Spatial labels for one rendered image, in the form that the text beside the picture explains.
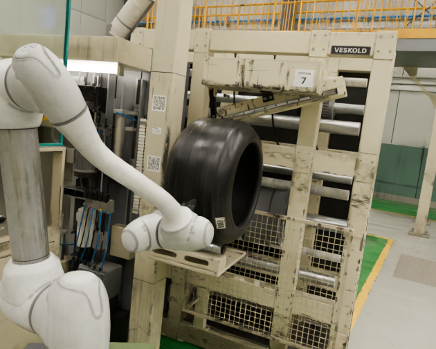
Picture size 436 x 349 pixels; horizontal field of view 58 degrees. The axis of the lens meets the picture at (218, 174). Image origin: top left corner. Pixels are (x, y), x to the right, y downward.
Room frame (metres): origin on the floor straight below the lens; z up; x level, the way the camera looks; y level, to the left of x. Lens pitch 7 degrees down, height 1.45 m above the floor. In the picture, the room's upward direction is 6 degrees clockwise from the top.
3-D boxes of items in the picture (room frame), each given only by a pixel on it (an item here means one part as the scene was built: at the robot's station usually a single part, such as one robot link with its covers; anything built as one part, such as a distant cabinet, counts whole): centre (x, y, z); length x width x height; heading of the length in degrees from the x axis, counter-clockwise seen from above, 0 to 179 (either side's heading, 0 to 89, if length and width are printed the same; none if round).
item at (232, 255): (1.88, 0.05, 0.80); 0.37 x 0.36 x 0.02; 158
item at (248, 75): (2.11, -0.18, 1.71); 0.61 x 0.25 x 0.15; 68
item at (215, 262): (1.75, 0.10, 0.83); 0.36 x 0.09 x 0.06; 68
